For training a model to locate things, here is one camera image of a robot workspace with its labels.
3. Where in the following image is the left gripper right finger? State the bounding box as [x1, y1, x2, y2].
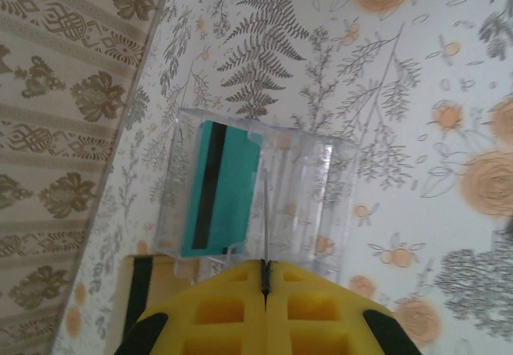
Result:
[265, 259, 420, 355]

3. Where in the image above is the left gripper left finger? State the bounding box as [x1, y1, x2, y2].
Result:
[119, 260, 268, 355]

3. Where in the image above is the gold card with black stripe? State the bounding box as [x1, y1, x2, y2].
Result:
[115, 253, 201, 355]

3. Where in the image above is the teal card with black stripe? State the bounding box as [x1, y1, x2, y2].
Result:
[262, 170, 270, 262]
[180, 120, 264, 259]

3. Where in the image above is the clear plastic box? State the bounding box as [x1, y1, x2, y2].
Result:
[154, 107, 357, 284]

